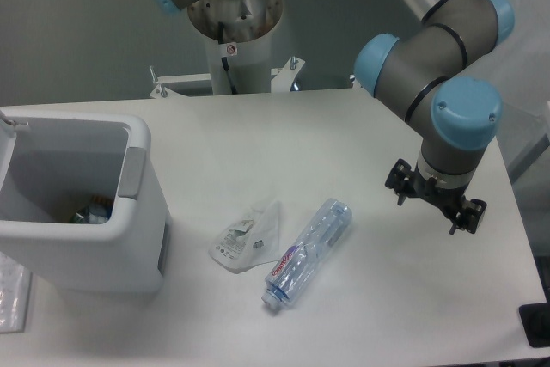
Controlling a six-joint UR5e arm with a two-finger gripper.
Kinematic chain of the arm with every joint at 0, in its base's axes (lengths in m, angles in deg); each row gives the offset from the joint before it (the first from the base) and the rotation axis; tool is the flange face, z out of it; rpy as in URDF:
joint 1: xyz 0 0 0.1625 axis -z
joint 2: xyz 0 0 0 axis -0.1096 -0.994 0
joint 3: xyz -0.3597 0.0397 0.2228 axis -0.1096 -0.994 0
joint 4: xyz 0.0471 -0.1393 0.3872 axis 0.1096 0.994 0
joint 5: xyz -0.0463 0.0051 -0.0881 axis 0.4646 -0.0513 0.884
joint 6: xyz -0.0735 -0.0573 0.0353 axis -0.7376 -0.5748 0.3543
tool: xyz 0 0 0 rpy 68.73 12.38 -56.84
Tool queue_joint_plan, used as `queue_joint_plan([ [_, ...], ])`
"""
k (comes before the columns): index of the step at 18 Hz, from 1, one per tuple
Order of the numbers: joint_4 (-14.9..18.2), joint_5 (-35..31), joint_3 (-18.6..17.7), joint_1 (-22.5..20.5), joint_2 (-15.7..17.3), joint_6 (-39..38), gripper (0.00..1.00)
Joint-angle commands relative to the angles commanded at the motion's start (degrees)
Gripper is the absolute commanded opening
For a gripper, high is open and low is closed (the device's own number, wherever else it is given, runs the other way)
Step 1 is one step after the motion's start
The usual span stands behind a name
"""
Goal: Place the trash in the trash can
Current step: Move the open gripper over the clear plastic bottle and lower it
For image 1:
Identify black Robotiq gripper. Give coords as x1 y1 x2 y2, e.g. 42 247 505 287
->
384 159 486 235

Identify clear crushed plastic bottle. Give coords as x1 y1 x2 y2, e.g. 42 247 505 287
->
261 199 352 313

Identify white plastic wrapper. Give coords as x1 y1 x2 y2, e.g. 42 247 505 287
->
208 199 280 273

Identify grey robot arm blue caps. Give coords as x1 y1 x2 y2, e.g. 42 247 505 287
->
156 0 515 233

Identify trash inside bin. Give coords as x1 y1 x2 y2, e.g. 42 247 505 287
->
69 195 114 224

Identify white trash can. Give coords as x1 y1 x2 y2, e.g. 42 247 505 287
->
1 108 170 292

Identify white side table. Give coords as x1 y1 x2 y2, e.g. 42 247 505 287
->
472 0 550 187

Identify black device at table edge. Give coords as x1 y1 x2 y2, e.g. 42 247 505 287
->
518 303 549 348

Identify clear plastic sheet packet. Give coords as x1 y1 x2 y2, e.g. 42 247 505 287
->
1 253 32 334

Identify white pedestal base frame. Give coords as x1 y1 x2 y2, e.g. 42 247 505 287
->
149 56 306 99

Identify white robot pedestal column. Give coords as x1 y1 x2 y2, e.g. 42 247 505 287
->
187 0 283 95

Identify black cable on pedestal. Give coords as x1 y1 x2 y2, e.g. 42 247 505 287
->
216 21 238 95

